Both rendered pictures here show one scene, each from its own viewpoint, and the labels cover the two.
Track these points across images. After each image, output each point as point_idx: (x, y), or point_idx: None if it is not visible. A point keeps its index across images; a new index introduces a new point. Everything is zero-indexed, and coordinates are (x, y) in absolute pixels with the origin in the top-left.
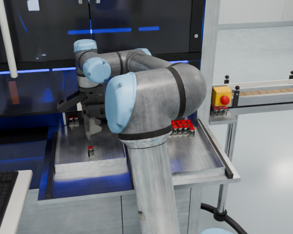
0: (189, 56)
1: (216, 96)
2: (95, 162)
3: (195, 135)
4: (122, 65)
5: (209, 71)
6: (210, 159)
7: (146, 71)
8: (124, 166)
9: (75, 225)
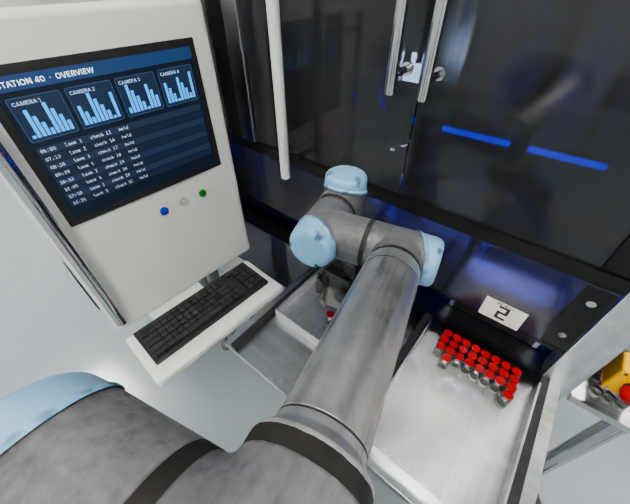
0: (595, 276)
1: (615, 374)
2: (316, 340)
3: (511, 405)
4: (361, 255)
5: None
6: (492, 483)
7: (53, 466)
8: None
9: None
